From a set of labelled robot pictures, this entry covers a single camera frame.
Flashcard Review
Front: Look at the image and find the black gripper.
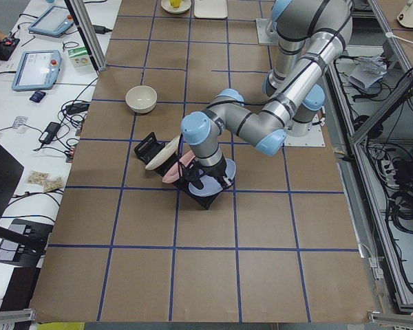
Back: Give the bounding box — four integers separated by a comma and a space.
181, 160, 233, 190

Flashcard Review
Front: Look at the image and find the blue plate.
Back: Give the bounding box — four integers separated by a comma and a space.
188, 158, 236, 197

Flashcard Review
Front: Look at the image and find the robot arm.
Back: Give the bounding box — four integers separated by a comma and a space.
180, 0, 354, 196

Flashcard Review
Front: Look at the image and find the pink plate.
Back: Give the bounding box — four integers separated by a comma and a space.
162, 151, 195, 184

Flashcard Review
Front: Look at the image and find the cream plate in rack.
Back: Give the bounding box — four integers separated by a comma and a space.
145, 135, 180, 171

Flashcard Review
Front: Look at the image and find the white round plate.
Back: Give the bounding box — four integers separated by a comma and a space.
160, 0, 191, 14

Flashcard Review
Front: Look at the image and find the white bowl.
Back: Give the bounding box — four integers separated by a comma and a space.
125, 85, 157, 114

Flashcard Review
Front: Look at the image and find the black power adapter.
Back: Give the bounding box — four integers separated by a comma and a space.
39, 122, 61, 145

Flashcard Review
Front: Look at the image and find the green white small box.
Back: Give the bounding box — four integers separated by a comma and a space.
67, 47, 92, 68

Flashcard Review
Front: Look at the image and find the white rectangular tray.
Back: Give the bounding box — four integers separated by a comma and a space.
194, 0, 228, 19

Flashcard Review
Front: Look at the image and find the yellow lemon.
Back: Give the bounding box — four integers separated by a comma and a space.
170, 0, 182, 8

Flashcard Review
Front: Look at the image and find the near blue teach pendant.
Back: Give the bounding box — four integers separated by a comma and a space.
12, 49, 62, 91

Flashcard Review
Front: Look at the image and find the blue teach pendant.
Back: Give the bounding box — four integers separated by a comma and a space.
12, 49, 62, 91
28, 5, 74, 37

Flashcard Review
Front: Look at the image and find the far blue teach pendant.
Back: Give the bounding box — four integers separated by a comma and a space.
28, 5, 74, 37

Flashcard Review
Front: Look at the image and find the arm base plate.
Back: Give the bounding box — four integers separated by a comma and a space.
282, 102, 326, 148
255, 19, 278, 45

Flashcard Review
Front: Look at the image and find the aluminium frame post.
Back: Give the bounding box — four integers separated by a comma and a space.
64, 0, 107, 72

